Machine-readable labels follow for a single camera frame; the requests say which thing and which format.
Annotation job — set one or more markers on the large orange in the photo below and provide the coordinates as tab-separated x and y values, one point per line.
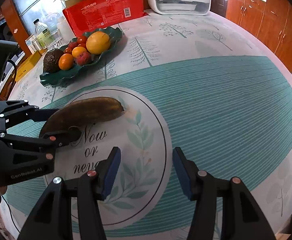
98	42

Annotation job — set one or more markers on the wooden frosted glass door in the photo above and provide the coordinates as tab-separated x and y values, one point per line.
33	10

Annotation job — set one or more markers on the brown wooden cupboard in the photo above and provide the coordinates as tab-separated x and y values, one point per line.
266	22

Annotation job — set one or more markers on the red paper cup package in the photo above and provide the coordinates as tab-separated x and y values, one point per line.
103	10

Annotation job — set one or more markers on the clear glass cup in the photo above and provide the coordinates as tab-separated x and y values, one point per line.
55	30

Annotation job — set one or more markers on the white carton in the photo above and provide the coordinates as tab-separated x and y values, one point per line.
32	43

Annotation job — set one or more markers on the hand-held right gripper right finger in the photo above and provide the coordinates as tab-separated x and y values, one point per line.
182	177

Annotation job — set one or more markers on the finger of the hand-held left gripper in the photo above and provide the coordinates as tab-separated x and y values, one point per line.
66	136
35	113

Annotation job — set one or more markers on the small orange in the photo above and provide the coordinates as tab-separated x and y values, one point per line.
66	62

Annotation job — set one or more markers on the clear bottle with green label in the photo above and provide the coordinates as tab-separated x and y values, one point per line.
42	33

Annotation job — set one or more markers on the red round fruit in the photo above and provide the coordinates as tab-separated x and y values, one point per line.
84	59

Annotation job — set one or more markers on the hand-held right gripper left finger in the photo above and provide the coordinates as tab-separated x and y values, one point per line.
111	170

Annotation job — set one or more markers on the yellow cardboard box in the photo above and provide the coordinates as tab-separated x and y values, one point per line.
27	66

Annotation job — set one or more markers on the brown overripe banana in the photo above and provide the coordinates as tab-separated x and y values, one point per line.
86	111

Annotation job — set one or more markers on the dark green leaf-shaped plate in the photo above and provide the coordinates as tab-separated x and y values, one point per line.
68	76

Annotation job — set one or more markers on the dark avocado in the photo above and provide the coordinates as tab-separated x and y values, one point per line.
52	61

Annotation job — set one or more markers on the small yellow-orange citrus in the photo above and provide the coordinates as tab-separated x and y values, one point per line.
78	52

